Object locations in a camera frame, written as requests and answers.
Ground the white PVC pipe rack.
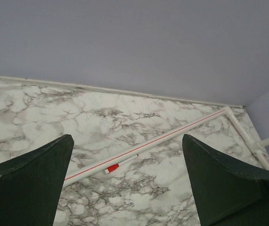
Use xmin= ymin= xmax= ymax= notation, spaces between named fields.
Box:
xmin=63 ymin=106 xmax=269 ymax=188

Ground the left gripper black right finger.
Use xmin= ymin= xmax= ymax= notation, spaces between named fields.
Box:
xmin=182 ymin=134 xmax=269 ymax=226

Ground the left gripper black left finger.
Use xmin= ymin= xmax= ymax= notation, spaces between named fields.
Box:
xmin=0 ymin=135 xmax=74 ymax=226

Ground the red capped white pen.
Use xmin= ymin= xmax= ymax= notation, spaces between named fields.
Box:
xmin=104 ymin=154 xmax=139 ymax=174

